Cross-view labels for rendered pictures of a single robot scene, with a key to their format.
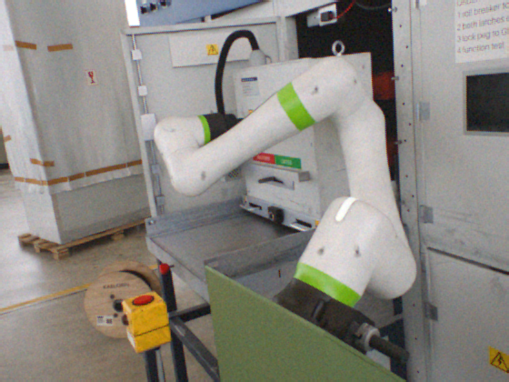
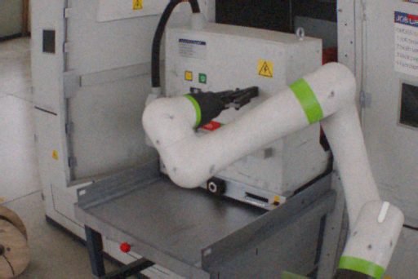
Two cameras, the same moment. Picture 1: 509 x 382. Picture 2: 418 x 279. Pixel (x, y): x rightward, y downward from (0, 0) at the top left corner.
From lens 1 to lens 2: 0.68 m
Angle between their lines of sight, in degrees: 22
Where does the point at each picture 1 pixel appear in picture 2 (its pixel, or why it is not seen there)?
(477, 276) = not seen: hidden behind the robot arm
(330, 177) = (291, 154)
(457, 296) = not seen: hidden behind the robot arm
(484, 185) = (406, 166)
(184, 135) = (184, 121)
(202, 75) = (122, 28)
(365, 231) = (396, 228)
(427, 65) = (371, 64)
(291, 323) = not seen: outside the picture
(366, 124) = (353, 120)
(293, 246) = (264, 225)
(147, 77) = (73, 33)
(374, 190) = (367, 183)
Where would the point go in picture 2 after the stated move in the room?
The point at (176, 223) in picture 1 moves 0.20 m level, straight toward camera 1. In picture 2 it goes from (102, 191) to (126, 214)
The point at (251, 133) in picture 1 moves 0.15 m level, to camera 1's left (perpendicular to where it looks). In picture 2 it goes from (268, 127) to (209, 135)
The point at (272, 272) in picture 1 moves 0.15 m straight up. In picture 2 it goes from (252, 251) to (255, 205)
